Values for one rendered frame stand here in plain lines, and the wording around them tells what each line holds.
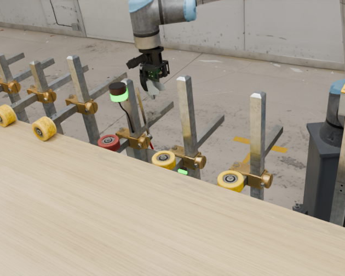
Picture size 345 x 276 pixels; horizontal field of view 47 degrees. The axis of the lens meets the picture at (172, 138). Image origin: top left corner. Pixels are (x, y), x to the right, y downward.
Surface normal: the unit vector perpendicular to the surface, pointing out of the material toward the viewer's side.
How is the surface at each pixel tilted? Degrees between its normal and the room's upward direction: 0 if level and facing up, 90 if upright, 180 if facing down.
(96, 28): 90
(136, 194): 0
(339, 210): 90
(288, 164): 0
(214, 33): 90
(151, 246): 0
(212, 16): 90
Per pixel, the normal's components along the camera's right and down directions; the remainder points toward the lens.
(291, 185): -0.11, -0.82
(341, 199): -0.55, 0.52
